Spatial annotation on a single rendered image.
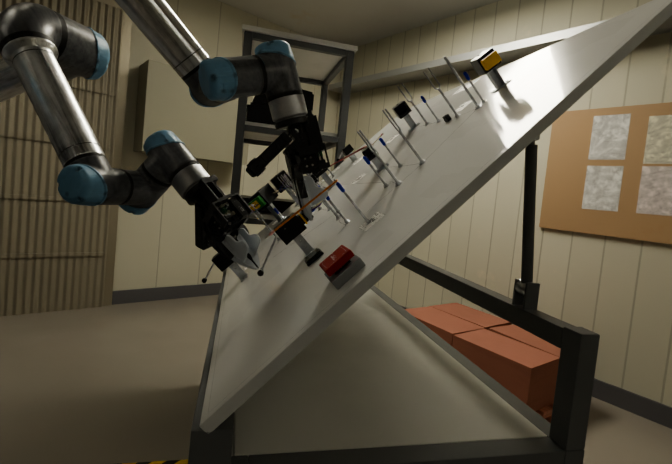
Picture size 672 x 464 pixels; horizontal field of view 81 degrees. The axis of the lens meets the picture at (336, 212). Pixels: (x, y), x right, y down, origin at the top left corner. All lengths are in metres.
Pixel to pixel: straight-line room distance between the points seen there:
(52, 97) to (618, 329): 3.14
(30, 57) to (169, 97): 2.77
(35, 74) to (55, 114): 0.09
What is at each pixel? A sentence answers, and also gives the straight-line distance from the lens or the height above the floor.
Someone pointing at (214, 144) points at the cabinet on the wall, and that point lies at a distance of 3.83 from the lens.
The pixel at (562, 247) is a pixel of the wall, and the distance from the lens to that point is 3.27.
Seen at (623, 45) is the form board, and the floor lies 1.47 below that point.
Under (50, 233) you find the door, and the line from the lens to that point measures 3.85.
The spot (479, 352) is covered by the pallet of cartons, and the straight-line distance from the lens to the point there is 2.57.
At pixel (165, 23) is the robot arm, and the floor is 1.48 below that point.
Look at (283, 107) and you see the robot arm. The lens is 0.81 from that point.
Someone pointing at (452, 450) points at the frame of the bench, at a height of 0.80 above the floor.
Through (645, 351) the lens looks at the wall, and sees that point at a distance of 3.22.
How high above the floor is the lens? 1.19
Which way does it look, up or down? 3 degrees down
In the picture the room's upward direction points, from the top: 6 degrees clockwise
